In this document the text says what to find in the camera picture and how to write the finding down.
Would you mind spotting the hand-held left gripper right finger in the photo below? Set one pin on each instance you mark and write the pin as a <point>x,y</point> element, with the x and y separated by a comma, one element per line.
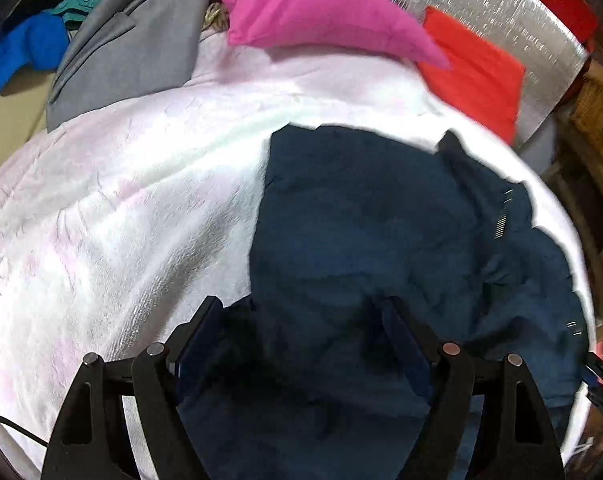
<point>406,350</point>

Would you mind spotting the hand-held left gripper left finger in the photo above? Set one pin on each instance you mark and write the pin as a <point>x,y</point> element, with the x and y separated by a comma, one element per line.
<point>201,340</point>

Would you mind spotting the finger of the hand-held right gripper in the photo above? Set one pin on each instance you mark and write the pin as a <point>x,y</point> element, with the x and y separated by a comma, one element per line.
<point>594,372</point>

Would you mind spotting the navy blue zip jacket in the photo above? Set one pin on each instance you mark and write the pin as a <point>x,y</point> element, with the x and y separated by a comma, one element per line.
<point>356,235</point>

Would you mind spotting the white fleece blanket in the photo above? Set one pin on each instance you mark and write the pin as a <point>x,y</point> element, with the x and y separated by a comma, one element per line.
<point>106,235</point>

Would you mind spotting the rough wooden table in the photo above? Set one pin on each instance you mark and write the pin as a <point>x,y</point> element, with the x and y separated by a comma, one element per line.
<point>589,157</point>

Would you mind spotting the wicker basket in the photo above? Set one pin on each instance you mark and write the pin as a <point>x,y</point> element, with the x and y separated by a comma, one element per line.
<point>596,105</point>

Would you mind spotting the red pillow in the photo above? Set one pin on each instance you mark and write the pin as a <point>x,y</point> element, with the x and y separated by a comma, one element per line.
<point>471,75</point>

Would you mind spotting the cream leather sofa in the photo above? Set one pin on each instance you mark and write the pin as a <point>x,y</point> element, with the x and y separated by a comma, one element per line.
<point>6,125</point>

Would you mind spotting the grey garment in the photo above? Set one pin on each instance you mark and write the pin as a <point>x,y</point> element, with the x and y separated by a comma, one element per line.
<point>126,55</point>

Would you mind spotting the yellow patterned cloth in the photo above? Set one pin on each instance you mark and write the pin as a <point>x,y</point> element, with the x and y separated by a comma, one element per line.
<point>216,16</point>

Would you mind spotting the bright blue garment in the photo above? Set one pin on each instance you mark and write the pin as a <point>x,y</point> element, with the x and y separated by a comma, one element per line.
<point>26,45</point>

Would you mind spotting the pink pillow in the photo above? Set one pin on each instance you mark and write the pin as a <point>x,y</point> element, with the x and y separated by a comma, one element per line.
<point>306,5</point>

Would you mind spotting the silver foil insulation mat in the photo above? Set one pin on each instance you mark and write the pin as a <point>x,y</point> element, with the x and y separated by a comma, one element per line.
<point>481,0</point>

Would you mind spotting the teal garment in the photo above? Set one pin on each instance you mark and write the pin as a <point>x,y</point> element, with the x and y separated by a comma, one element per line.
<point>81,2</point>

